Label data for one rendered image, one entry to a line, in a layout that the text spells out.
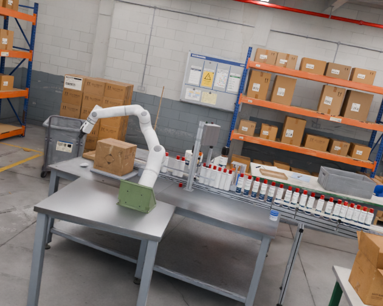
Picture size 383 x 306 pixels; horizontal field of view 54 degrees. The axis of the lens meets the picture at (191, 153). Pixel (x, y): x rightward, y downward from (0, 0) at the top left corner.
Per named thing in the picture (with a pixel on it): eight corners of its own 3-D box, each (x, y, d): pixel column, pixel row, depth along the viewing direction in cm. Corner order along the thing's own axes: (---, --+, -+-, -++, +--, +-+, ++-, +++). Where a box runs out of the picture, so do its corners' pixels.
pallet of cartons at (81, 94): (125, 153, 772) (137, 85, 742) (117, 163, 692) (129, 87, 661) (67, 141, 770) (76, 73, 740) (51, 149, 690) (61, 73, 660)
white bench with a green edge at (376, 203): (366, 243, 548) (383, 192, 531) (386, 269, 475) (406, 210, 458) (238, 213, 564) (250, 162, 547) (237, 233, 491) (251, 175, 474)
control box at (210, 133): (216, 146, 356) (220, 126, 352) (202, 145, 346) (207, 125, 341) (210, 142, 364) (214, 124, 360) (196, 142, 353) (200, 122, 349)
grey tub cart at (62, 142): (45, 162, 613) (52, 104, 593) (85, 167, 628) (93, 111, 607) (34, 180, 530) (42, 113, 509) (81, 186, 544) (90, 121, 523)
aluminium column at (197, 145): (191, 189, 362) (205, 121, 347) (189, 190, 358) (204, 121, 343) (186, 187, 363) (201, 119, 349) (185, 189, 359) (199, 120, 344)
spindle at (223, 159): (225, 171, 429) (231, 147, 423) (224, 173, 421) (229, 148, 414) (217, 169, 431) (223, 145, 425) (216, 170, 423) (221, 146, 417)
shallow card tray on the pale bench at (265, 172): (283, 175, 508) (284, 172, 507) (287, 180, 485) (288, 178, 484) (259, 170, 507) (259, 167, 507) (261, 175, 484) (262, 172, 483)
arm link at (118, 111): (126, 116, 331) (90, 119, 328) (126, 115, 347) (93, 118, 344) (124, 105, 330) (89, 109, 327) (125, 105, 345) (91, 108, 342)
